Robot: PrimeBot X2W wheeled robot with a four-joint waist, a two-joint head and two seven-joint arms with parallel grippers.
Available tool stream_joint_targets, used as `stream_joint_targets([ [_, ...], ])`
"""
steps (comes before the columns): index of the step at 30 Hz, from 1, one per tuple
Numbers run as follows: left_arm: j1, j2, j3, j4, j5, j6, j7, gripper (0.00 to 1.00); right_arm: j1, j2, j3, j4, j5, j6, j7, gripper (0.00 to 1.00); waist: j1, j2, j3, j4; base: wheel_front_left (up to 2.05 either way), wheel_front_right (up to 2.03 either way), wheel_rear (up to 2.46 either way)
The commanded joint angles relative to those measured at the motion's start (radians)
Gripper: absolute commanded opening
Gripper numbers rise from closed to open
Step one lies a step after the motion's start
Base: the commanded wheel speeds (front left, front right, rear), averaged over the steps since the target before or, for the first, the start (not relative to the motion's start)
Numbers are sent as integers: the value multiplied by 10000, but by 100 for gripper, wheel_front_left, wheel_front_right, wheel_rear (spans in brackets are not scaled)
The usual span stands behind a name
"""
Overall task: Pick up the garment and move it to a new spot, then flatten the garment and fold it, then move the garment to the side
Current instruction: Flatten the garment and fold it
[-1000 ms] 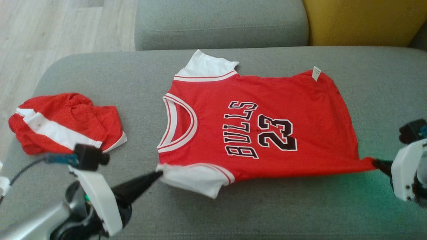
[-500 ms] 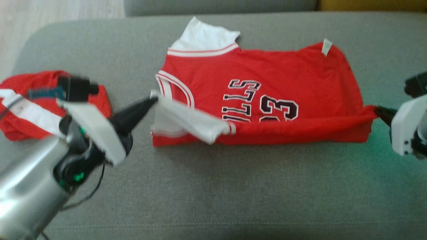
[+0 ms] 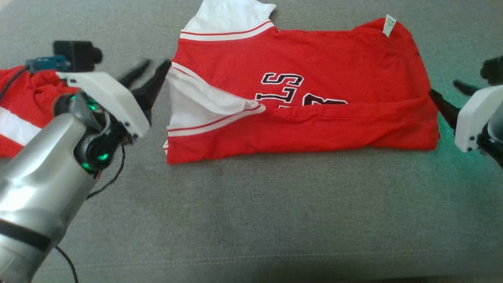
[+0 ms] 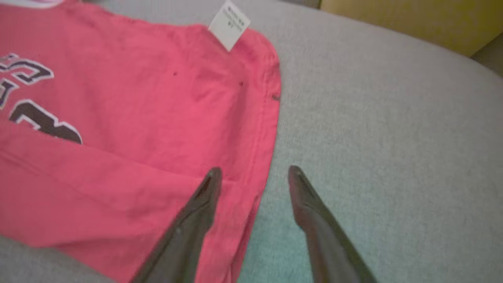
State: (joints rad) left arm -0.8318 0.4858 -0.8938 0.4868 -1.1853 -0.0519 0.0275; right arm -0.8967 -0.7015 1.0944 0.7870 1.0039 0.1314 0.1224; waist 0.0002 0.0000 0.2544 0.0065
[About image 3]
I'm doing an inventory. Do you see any red shorts white stripe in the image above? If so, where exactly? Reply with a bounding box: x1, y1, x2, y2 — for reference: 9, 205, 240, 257
0, 66, 79, 158

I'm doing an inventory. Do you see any black left camera cable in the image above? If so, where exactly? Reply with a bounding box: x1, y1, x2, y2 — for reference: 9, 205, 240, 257
0, 65, 31, 105

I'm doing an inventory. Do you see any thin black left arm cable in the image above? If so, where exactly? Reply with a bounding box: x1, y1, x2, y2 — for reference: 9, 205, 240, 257
55, 145, 126, 283

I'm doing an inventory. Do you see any blue left camera connector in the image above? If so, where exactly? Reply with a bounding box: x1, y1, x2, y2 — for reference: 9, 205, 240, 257
26, 55, 71, 74

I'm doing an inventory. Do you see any red white jersey shirt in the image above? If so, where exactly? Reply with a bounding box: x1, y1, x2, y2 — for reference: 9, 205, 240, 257
163, 0, 441, 165

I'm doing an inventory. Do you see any grey sofa seat cushion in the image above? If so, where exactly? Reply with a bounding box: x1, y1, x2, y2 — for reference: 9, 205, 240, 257
0, 0, 503, 277

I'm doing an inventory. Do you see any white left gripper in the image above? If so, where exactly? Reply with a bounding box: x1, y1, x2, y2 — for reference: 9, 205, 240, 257
57, 59, 172, 138

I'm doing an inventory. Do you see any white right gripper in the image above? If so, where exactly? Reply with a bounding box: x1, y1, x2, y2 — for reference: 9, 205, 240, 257
428, 80, 503, 153

